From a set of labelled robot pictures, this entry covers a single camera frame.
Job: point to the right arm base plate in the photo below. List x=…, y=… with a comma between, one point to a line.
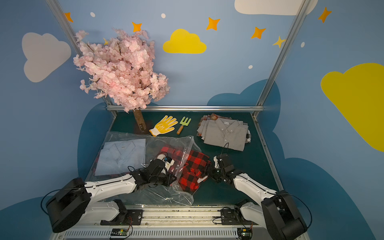
x=230, y=216

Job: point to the aluminium frame back bar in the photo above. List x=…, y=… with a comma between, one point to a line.
x=203, y=109

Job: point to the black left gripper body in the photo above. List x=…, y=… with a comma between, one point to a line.
x=166, y=175

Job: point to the clear plastic vacuum bag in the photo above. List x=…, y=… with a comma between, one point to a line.
x=151, y=196

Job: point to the aluminium mounting rail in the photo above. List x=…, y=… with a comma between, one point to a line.
x=166, y=223

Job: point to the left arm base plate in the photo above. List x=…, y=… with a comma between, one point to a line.
x=125, y=217

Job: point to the black white checkered shirt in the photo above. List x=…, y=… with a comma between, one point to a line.
x=248, y=136

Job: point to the light blue shirt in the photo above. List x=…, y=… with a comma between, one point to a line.
x=120, y=156

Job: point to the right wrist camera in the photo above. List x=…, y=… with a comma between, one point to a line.
x=216, y=161

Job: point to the green garden hand fork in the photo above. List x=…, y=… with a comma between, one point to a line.
x=184, y=123

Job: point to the yellow work glove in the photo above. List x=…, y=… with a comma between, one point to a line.
x=164, y=126

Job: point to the red black checkered cloth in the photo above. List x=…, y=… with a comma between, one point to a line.
x=191, y=165

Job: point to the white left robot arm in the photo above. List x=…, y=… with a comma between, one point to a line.
x=82, y=202

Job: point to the left green circuit board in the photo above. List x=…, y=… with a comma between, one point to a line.
x=119, y=233

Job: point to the green circuit board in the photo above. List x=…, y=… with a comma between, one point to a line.
x=244, y=234
x=119, y=233

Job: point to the grey button shirt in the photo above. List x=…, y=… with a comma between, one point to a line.
x=227, y=133

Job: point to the right aluminium frame post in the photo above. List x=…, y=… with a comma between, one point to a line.
x=291, y=36

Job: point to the left aluminium frame post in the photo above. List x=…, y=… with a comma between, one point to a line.
x=64, y=23

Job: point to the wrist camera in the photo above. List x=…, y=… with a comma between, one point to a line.
x=168, y=161
x=216, y=161

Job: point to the pink artificial blossom tree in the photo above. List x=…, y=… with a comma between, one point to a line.
x=122, y=69

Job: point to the aluminium frame post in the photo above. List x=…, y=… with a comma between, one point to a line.
x=291, y=36
x=64, y=23

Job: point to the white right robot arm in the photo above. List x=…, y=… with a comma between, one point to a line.
x=275, y=211

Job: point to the right green circuit board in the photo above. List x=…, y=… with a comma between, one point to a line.
x=244, y=234

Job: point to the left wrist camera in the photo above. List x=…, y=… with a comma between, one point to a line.
x=168, y=161

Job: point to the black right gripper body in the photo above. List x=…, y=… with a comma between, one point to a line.
x=212, y=172

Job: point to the red plaid shirt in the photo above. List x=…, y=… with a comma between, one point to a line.
x=211, y=117

